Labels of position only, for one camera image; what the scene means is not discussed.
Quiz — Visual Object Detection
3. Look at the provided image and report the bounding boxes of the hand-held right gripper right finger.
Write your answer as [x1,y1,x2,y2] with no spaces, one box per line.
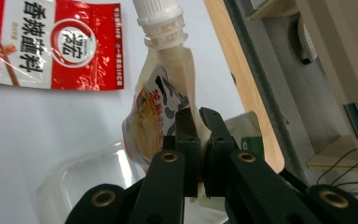
[199,106,241,199]

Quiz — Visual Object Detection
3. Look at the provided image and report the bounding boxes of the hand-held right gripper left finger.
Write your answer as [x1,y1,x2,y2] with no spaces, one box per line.
[162,106,201,198]

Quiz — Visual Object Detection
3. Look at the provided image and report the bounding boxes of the red white seasoning packet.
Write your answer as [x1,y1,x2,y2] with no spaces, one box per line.
[0,0,125,91]

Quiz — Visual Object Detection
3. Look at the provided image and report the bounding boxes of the small spout sauce pouch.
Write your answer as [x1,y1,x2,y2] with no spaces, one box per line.
[121,0,213,203]

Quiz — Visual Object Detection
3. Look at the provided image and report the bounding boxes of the thin black hanging cables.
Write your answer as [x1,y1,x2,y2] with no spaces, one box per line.
[316,144,358,189]

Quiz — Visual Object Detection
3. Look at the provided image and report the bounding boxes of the clear plastic container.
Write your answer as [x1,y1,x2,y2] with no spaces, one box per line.
[36,141,231,224]

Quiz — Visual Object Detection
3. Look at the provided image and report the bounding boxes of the green gold sauce pouch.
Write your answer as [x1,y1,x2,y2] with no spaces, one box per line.
[224,110,266,158]

